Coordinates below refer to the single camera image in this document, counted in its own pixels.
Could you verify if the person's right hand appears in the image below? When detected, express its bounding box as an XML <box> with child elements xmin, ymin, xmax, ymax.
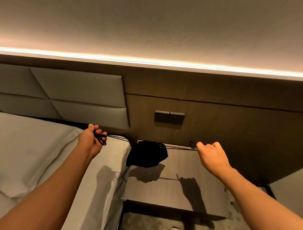
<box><xmin>196</xmin><ymin>142</ymin><xmax>232</xmax><ymax>180</ymax></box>

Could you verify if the person's left hand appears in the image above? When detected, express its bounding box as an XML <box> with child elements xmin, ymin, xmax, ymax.
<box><xmin>78</xmin><ymin>124</ymin><xmax>108</xmax><ymax>159</ymax></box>

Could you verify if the black drawstring pouch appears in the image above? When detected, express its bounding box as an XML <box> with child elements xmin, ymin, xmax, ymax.
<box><xmin>95</xmin><ymin>131</ymin><xmax>198</xmax><ymax>169</ymax></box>

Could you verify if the person's left forearm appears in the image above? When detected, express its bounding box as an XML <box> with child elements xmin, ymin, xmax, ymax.
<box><xmin>0</xmin><ymin>146</ymin><xmax>94</xmax><ymax>230</ymax></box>

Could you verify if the person's right forearm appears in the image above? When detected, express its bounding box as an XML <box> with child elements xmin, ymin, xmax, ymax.
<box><xmin>218</xmin><ymin>166</ymin><xmax>303</xmax><ymax>230</ymax></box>

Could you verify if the grey padded headboard panel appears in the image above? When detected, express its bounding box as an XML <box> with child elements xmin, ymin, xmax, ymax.
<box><xmin>52</xmin><ymin>99</ymin><xmax>130</xmax><ymax>130</ymax></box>
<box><xmin>0</xmin><ymin>93</ymin><xmax>62</xmax><ymax>120</ymax></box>
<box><xmin>0</xmin><ymin>64</ymin><xmax>49</xmax><ymax>99</ymax></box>
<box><xmin>30</xmin><ymin>67</ymin><xmax>126</xmax><ymax>108</ymax></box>

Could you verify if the wooden bedside table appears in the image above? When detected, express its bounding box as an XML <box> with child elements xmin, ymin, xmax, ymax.
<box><xmin>121</xmin><ymin>144</ymin><xmax>232</xmax><ymax>219</ymax></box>

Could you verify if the white bed sheet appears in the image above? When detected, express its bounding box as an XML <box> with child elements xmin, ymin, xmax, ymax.
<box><xmin>0</xmin><ymin>129</ymin><xmax>132</xmax><ymax>230</ymax></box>

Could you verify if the white pillow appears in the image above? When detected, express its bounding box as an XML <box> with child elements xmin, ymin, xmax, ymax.
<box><xmin>0</xmin><ymin>112</ymin><xmax>84</xmax><ymax>198</ymax></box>

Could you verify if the warm light strip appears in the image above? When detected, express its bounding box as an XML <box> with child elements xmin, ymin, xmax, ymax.
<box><xmin>0</xmin><ymin>46</ymin><xmax>303</xmax><ymax>79</ymax></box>

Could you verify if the dark metal light switch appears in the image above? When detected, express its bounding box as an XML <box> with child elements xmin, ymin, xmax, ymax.
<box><xmin>169</xmin><ymin>112</ymin><xmax>185</xmax><ymax>126</ymax></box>
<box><xmin>154</xmin><ymin>110</ymin><xmax>170</xmax><ymax>124</ymax></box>

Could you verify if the brown wooden wall panel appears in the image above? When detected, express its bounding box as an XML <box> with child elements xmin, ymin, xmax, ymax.
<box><xmin>0</xmin><ymin>54</ymin><xmax>303</xmax><ymax>186</ymax></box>

